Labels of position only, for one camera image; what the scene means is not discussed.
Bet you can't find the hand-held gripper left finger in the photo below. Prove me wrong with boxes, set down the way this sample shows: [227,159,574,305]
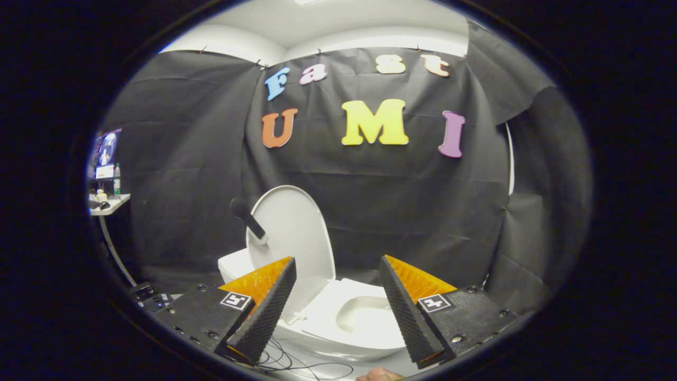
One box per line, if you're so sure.
[153,256,298,366]

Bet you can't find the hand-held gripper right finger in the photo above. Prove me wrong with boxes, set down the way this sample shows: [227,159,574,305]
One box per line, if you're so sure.
[379,255,520,369]

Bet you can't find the white toilet lid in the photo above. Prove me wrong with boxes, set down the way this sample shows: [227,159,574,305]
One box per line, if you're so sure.
[230,185,337,324]

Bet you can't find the white toilet tank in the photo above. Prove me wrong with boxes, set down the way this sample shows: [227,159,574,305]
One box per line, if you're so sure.
[218,248,255,286]

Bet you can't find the white toilet bowl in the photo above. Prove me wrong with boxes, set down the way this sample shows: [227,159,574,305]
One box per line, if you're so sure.
[272,278,409,362]

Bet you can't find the black backdrop cloth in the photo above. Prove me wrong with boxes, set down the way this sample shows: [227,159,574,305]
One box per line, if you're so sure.
[103,21,593,313]

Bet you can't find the white desk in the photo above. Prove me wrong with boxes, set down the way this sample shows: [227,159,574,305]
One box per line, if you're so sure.
[88,193,138,287]

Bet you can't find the computer monitor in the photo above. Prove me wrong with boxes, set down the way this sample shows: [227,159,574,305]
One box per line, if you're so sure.
[93,129,123,180]

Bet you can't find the thin black cables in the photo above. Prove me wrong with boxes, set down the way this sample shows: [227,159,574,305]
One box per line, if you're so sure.
[233,336,355,380]

